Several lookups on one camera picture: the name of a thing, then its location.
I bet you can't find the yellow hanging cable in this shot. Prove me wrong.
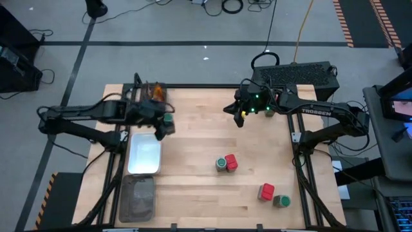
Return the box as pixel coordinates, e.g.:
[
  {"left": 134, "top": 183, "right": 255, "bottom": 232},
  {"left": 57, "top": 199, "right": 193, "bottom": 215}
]
[{"left": 292, "top": 0, "right": 315, "bottom": 64}]

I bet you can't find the black equipment case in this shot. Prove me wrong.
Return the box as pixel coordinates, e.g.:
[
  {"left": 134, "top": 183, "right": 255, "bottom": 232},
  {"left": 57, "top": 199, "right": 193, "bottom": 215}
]
[
  {"left": 0, "top": 46, "right": 43, "bottom": 94},
  {"left": 0, "top": 5, "right": 42, "bottom": 55}
]

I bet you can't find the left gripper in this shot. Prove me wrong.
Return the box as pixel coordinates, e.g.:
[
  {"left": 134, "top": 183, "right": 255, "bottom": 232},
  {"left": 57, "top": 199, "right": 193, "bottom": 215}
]
[{"left": 128, "top": 99, "right": 174, "bottom": 141}]

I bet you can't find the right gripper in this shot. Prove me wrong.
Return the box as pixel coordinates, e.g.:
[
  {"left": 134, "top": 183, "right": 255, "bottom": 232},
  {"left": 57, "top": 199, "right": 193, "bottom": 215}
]
[{"left": 223, "top": 86, "right": 280, "bottom": 129}]

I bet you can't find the coiled black floor cable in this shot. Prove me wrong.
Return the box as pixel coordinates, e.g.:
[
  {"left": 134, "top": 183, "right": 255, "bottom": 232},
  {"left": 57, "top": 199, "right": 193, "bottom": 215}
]
[{"left": 221, "top": 0, "right": 245, "bottom": 15}]

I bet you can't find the white paper sheet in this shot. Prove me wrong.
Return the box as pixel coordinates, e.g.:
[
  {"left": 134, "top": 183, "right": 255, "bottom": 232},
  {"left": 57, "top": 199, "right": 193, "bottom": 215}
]
[{"left": 331, "top": 160, "right": 351, "bottom": 200}]

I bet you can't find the narrow dark grey bin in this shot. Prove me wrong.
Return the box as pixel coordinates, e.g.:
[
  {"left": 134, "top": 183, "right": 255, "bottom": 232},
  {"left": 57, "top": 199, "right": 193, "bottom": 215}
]
[{"left": 138, "top": 82, "right": 167, "bottom": 104}]

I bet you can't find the wide grey bin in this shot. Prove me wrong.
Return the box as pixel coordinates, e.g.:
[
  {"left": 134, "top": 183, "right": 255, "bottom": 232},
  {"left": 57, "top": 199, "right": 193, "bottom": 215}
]
[{"left": 118, "top": 173, "right": 156, "bottom": 223}]

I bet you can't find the black round stand base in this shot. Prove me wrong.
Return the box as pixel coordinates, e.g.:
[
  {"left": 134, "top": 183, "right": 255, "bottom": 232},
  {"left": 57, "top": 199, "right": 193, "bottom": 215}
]
[{"left": 84, "top": 0, "right": 109, "bottom": 19}]

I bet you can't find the black mat striped edge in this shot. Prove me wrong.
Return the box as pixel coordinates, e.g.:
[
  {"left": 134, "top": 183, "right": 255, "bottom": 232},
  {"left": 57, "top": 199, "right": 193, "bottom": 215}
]
[
  {"left": 33, "top": 171, "right": 84, "bottom": 231},
  {"left": 332, "top": 0, "right": 390, "bottom": 49},
  {"left": 369, "top": 0, "right": 412, "bottom": 49}
]

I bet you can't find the black keyboard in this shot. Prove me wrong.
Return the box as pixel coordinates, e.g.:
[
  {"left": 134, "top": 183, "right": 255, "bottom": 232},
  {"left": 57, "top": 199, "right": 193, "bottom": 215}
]
[{"left": 386, "top": 195, "right": 412, "bottom": 232}]

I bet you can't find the computer monitor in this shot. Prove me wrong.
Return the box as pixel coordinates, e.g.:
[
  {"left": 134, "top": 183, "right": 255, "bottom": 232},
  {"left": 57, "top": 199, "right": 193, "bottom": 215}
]
[{"left": 381, "top": 69, "right": 412, "bottom": 123}]

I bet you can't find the grey desk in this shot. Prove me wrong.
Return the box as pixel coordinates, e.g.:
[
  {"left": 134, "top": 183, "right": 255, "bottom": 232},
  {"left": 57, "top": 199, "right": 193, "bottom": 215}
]
[{"left": 362, "top": 85, "right": 412, "bottom": 181}]

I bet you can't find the black hanging cable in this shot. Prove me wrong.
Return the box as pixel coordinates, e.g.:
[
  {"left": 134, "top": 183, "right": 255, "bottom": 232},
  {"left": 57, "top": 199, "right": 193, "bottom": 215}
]
[{"left": 250, "top": 0, "right": 280, "bottom": 70}]

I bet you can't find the black perforated computer case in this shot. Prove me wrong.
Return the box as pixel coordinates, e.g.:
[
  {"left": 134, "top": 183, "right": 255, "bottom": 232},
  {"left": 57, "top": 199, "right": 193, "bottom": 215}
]
[{"left": 250, "top": 61, "right": 341, "bottom": 100}]

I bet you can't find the white plastic bin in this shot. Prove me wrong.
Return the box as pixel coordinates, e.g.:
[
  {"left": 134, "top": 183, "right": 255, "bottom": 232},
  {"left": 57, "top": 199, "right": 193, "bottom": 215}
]
[{"left": 127, "top": 133, "right": 162, "bottom": 175}]

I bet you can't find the orange taco seasoning packet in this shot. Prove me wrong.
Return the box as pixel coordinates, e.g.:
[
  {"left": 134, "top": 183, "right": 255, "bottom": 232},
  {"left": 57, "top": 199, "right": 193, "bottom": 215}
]
[{"left": 153, "top": 82, "right": 167, "bottom": 103}]

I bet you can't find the black floor object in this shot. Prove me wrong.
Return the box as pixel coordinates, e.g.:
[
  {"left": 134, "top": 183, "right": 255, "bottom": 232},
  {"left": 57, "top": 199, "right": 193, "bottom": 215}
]
[{"left": 398, "top": 41, "right": 412, "bottom": 70}]

